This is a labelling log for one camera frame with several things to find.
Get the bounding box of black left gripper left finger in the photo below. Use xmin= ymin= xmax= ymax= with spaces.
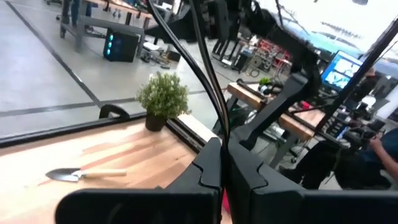
xmin=55 ymin=136 xmax=223 ymax=224

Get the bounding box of person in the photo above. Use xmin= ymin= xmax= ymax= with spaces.
xmin=368 ymin=127 xmax=398 ymax=184

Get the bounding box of black table edge handle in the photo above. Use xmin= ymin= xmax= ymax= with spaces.
xmin=98 ymin=103 xmax=131 ymax=120

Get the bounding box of black diagonal frame brace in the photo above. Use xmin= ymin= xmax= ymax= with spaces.
xmin=313 ymin=18 xmax=398 ymax=134

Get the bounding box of small potted green plant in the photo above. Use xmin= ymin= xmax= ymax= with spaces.
xmin=134 ymin=71 xmax=192 ymax=133

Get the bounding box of wooden top workbench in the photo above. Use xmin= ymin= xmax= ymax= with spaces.
xmin=226 ymin=81 xmax=326 ymax=142

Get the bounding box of computer tower with cyan lights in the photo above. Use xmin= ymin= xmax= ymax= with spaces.
xmin=103 ymin=27 xmax=139 ymax=63

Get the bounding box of grey metal workbench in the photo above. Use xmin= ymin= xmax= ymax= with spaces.
xmin=58 ymin=0 xmax=153 ymax=54

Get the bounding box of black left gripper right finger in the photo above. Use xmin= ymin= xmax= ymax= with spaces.
xmin=225 ymin=139 xmax=398 ymax=224

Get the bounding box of monitor with blue screen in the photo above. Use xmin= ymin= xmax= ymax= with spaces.
xmin=320 ymin=50 xmax=364 ymax=91

